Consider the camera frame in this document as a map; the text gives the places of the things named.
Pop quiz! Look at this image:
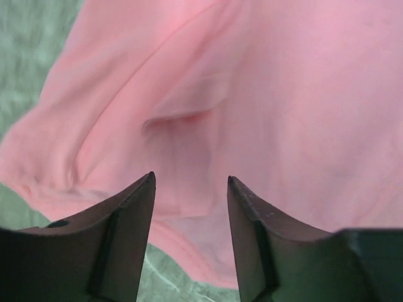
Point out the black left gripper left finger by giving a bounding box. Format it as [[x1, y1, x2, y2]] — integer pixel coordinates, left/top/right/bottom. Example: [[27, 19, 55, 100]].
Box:
[[1, 173, 156, 301]]

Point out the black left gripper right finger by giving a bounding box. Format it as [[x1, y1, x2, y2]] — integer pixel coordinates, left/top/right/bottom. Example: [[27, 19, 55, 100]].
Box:
[[227, 176, 402, 302]]

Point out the pink t shirt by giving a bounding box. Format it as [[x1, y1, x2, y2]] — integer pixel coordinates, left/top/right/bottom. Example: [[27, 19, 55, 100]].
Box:
[[1, 1, 402, 289]]

